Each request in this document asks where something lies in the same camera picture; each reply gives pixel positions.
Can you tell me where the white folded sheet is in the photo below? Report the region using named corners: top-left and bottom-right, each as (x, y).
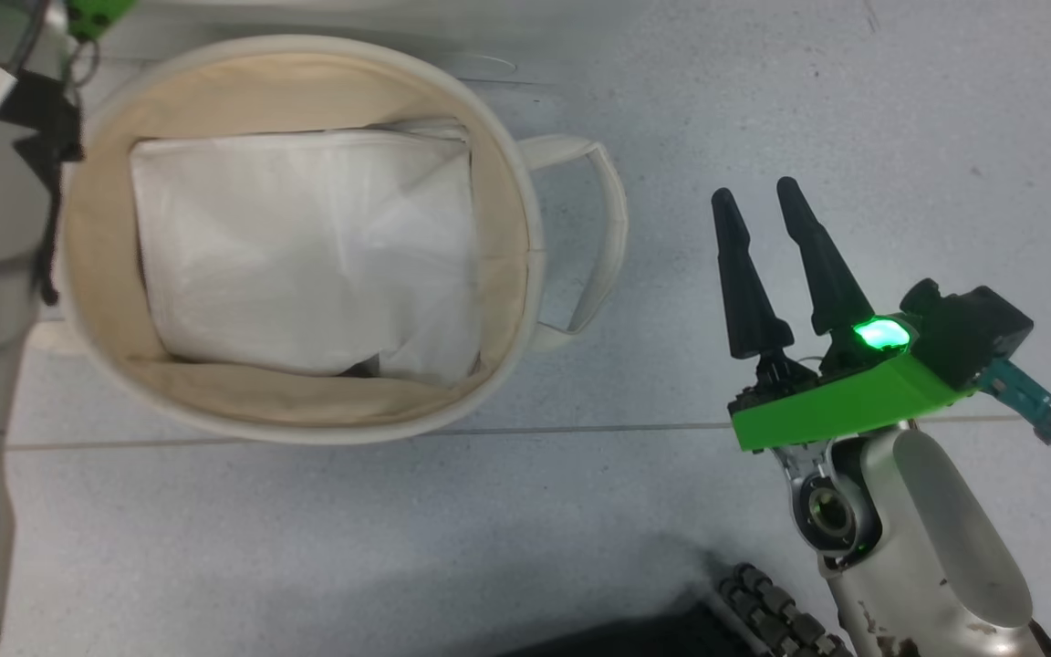
top-left (129, 117), bottom-right (483, 384)

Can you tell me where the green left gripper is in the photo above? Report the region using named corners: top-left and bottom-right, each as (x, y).
top-left (65, 0), bottom-right (137, 42)

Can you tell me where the teal right cable connector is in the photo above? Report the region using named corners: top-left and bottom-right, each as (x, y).
top-left (977, 358), bottom-right (1051, 445)

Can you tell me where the cream canvas laundry basket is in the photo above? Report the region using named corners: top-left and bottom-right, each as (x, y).
top-left (28, 35), bottom-right (629, 446)

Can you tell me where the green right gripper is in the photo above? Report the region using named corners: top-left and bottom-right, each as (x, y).
top-left (711, 176), bottom-right (973, 453)

